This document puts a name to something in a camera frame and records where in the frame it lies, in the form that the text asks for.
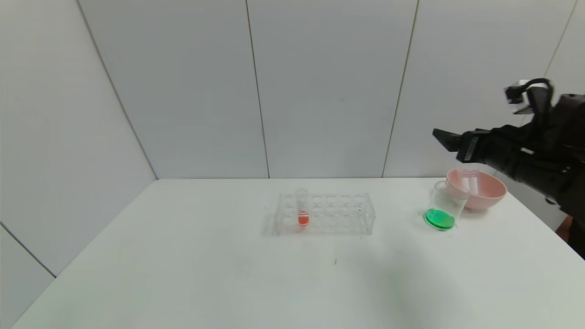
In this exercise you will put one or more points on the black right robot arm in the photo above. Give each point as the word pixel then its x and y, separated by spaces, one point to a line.
pixel 555 155

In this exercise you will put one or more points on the pink plastic bowl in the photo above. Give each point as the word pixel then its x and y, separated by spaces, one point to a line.
pixel 491 189

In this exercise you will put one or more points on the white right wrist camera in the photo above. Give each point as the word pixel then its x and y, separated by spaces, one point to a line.
pixel 518 93

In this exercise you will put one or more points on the test tube with red pigment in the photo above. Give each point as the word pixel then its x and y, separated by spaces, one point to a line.
pixel 303 218

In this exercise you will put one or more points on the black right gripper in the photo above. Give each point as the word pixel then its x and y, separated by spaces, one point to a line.
pixel 470 147

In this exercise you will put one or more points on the dark background object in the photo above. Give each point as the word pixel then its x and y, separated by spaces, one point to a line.
pixel 577 237

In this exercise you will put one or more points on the clear glass beaker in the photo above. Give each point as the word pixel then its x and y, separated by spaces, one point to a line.
pixel 439 218

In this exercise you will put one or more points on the test tube with blue pigment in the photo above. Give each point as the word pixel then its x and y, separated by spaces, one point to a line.
pixel 465 180

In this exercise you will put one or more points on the test tube with yellow pigment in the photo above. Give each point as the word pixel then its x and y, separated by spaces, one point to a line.
pixel 474 182

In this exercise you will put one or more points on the clear plastic test tube rack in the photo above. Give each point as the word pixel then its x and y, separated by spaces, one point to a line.
pixel 329 214

